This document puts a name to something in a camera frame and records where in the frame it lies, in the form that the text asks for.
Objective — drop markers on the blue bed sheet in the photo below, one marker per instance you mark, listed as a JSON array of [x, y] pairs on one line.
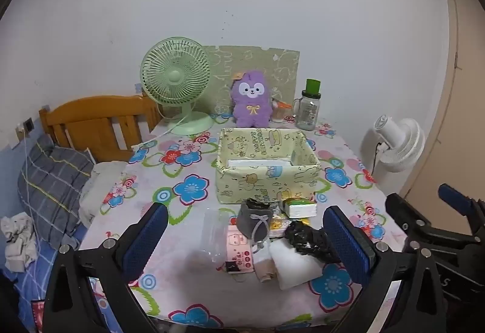
[[22, 291]]

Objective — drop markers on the pink printed packet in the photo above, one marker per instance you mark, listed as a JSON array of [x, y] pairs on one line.
[[238, 245]]

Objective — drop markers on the beige door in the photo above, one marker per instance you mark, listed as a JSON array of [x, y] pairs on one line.
[[466, 109]]

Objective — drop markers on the white floor fan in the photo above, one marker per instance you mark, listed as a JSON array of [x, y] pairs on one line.
[[405, 143]]

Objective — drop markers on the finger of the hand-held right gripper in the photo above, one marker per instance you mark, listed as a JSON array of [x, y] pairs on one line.
[[401, 211], [452, 195]]

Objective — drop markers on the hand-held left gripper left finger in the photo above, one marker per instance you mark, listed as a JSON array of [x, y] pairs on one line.
[[146, 242]]

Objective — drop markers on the green desk fan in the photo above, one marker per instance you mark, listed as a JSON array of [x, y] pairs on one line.
[[174, 77]]

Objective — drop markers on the wooden bed headboard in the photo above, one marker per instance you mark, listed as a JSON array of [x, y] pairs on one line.
[[75, 117]]

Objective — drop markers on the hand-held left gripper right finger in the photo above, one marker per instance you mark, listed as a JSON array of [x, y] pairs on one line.
[[348, 242]]

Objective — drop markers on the dark wall socket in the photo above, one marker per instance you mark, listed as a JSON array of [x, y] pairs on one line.
[[27, 125]]

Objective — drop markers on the grey plaid pillow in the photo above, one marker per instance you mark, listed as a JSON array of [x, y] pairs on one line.
[[49, 185]]

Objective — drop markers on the clear plastic bag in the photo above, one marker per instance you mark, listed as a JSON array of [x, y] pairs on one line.
[[216, 234]]

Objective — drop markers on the purple plush toy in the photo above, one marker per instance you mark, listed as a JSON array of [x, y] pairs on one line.
[[250, 105]]

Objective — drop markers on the white folded quilt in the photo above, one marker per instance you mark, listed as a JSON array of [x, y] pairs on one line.
[[102, 173]]

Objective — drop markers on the black plastic bag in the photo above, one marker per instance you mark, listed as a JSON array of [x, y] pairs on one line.
[[303, 238]]

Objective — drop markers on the crumpled white cloth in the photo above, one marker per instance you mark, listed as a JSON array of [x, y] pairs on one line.
[[17, 242]]

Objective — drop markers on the white cloth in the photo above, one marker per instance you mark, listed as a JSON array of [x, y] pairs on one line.
[[17, 242], [291, 268]]

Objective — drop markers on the green patterned board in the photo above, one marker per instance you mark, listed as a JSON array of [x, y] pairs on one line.
[[280, 67]]

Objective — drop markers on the patterned yellow storage box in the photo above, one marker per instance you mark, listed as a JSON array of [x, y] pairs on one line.
[[261, 185]]

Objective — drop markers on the glass jar with green lid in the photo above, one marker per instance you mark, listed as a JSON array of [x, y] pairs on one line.
[[307, 115]]

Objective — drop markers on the floral tablecloth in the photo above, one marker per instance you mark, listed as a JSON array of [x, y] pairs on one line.
[[189, 166]]

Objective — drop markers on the glass cup of cotton swabs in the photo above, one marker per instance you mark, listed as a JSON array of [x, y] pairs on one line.
[[280, 114]]

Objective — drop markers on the green white small box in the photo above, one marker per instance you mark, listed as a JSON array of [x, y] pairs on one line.
[[301, 208]]

